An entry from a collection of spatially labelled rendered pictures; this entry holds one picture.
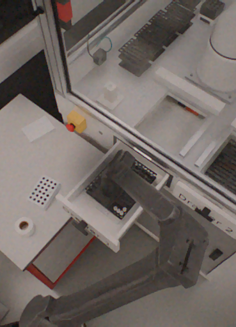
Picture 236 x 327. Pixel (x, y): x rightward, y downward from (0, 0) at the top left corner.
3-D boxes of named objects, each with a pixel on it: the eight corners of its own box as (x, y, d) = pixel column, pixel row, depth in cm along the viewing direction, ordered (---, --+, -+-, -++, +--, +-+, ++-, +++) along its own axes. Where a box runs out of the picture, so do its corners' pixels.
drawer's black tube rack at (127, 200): (121, 222, 130) (121, 216, 124) (86, 195, 135) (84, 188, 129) (155, 181, 138) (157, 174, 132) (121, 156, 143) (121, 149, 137)
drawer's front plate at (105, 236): (116, 253, 126) (116, 246, 116) (59, 206, 134) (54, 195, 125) (119, 249, 127) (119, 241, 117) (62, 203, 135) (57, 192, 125)
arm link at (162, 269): (180, 252, 53) (219, 285, 56) (178, 195, 64) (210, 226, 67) (13, 333, 74) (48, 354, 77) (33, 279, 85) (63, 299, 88)
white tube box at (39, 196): (45, 211, 140) (43, 207, 136) (27, 202, 141) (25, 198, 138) (61, 186, 145) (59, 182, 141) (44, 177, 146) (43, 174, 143)
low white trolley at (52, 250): (54, 295, 196) (22, 270, 129) (-18, 228, 214) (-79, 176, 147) (118, 219, 217) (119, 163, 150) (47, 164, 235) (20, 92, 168)
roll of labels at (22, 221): (15, 222, 137) (13, 219, 134) (33, 218, 138) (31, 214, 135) (18, 239, 134) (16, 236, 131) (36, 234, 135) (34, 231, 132)
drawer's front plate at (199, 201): (235, 239, 129) (245, 231, 119) (171, 194, 137) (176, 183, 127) (238, 235, 129) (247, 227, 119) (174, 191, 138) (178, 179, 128)
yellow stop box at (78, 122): (79, 135, 147) (77, 126, 141) (66, 126, 149) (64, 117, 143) (87, 127, 149) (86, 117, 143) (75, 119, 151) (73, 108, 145)
